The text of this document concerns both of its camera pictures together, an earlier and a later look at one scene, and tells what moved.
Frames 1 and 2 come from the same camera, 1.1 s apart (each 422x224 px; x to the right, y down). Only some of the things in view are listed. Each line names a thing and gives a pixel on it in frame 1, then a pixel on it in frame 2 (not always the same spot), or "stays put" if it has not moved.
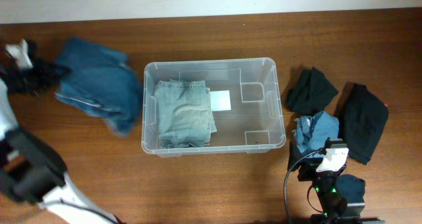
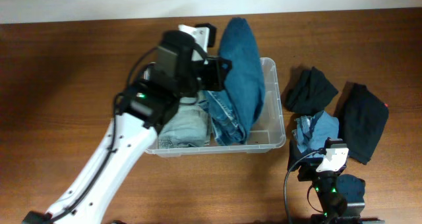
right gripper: (306, 167) stays put
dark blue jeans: (103, 82) -> (235, 110)
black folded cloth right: (362, 119) stays put
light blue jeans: (184, 118) stays put
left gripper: (36, 75) -> (214, 74)
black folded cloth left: (310, 93) stays put
